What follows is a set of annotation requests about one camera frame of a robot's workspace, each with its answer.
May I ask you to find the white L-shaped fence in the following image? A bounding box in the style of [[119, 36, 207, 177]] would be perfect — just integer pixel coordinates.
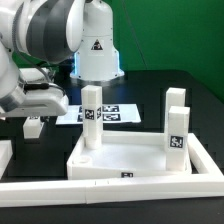
[[0, 134, 224, 207]]

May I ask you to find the white desk top tray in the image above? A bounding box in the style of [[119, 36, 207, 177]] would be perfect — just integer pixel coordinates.
[[67, 131, 192, 180]]

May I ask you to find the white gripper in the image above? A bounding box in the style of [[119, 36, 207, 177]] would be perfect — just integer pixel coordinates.
[[0, 87, 69, 117]]

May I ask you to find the white marker sheet with tags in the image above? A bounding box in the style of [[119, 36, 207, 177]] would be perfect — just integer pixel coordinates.
[[56, 104, 141, 125]]

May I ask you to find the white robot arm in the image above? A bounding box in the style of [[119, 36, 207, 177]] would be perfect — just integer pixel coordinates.
[[0, 0, 124, 117]]

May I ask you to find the white block left edge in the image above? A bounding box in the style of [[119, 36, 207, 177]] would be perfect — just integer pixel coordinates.
[[0, 140, 13, 179]]

